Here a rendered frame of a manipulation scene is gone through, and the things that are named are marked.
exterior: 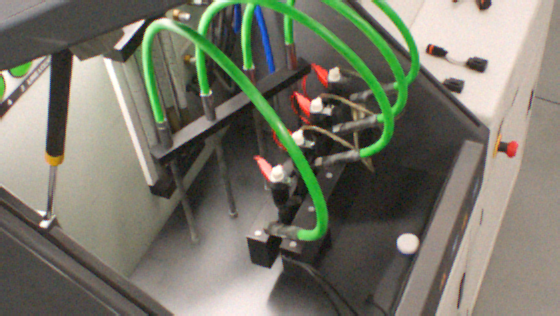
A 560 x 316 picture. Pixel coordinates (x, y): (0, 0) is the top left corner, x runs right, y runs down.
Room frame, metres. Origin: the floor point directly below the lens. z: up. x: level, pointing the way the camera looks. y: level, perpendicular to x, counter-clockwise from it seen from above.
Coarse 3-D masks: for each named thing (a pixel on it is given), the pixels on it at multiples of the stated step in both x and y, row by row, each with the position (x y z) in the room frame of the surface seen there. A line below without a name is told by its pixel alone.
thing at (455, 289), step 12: (468, 228) 0.88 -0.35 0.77; (468, 240) 0.90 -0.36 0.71; (468, 252) 0.91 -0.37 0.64; (456, 264) 0.81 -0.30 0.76; (468, 264) 0.93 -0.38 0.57; (456, 276) 0.82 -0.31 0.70; (456, 288) 0.84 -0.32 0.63; (444, 300) 0.75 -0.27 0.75; (456, 300) 0.85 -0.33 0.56; (444, 312) 0.76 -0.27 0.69; (456, 312) 0.87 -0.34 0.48
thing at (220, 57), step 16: (176, 32) 0.79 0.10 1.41; (192, 32) 0.77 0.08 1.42; (144, 48) 0.87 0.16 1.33; (208, 48) 0.74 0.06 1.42; (144, 64) 0.89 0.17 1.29; (224, 64) 0.72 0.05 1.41; (240, 80) 0.70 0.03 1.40; (256, 96) 0.68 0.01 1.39; (160, 112) 0.90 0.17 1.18; (272, 112) 0.66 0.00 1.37; (272, 128) 0.65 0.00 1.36; (288, 144) 0.63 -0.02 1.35; (304, 160) 0.62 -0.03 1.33; (304, 176) 0.61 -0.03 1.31; (320, 192) 0.60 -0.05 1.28; (320, 208) 0.60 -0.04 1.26; (320, 224) 0.60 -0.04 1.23; (304, 240) 0.63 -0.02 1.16
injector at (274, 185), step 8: (272, 184) 0.79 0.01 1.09; (280, 184) 0.79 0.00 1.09; (272, 192) 0.80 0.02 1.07; (280, 192) 0.79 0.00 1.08; (288, 192) 0.80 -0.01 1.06; (280, 200) 0.79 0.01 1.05; (288, 200) 0.79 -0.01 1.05; (296, 200) 0.78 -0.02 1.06; (280, 208) 0.79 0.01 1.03; (288, 208) 0.80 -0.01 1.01; (280, 216) 0.79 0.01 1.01; (288, 216) 0.80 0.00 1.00; (288, 224) 0.79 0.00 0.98
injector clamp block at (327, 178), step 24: (336, 144) 0.96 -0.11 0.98; (360, 144) 0.97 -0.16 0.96; (336, 168) 0.90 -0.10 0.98; (336, 192) 0.87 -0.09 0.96; (264, 216) 0.82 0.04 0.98; (312, 216) 0.80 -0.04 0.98; (336, 216) 0.86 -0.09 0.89; (264, 240) 0.77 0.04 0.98; (288, 240) 0.76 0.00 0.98; (264, 264) 0.77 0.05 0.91; (288, 264) 0.75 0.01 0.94
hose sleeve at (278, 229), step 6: (276, 222) 0.69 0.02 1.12; (270, 228) 0.69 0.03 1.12; (276, 228) 0.68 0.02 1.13; (282, 228) 0.67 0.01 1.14; (288, 228) 0.66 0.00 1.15; (294, 228) 0.65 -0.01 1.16; (300, 228) 0.65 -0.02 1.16; (276, 234) 0.67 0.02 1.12; (282, 234) 0.66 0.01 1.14; (288, 234) 0.65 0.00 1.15; (294, 234) 0.64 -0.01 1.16; (300, 240) 0.63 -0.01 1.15
